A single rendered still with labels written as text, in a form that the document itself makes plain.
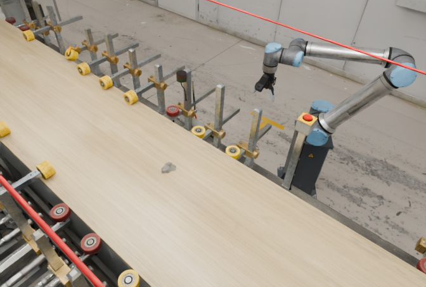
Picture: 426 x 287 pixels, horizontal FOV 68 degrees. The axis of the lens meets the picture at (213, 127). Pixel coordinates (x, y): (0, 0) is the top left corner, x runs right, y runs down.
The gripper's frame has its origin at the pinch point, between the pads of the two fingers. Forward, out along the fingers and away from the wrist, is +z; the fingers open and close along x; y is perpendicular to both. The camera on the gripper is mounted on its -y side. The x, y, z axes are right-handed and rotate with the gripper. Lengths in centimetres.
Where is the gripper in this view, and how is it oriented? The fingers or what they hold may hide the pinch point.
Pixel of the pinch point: (262, 97)
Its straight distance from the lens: 208.0
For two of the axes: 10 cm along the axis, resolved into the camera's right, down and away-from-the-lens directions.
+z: -0.4, 7.4, 6.7
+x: -7.9, -4.3, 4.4
